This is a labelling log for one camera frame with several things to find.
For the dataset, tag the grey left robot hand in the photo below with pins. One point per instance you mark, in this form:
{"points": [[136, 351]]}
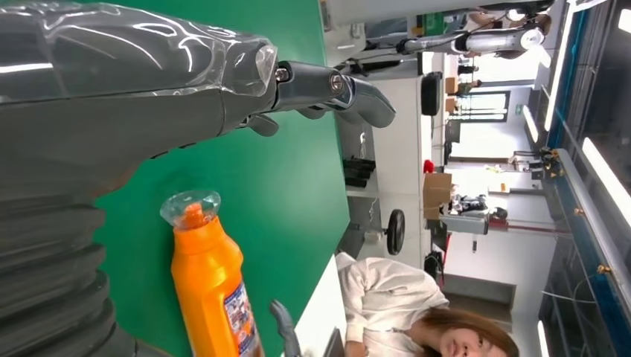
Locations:
{"points": [[123, 84]]}

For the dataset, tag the orange plastic bottle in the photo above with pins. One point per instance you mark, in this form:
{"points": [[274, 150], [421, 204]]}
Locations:
{"points": [[207, 281]]}

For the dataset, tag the white desk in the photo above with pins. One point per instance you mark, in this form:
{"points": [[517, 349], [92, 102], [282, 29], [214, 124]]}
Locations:
{"points": [[320, 315]]}

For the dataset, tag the black laptop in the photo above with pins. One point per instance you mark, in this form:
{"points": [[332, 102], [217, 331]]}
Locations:
{"points": [[336, 347]]}

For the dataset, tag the person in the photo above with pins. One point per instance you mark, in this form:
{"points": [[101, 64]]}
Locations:
{"points": [[389, 300]]}

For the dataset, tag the green table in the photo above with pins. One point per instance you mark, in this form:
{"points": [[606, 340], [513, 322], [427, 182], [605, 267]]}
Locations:
{"points": [[276, 187]]}

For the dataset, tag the black round wheel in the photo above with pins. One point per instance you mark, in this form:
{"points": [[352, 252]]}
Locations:
{"points": [[395, 231]]}

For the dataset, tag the brown cardboard box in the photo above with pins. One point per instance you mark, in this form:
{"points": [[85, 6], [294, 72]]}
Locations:
{"points": [[437, 194]]}

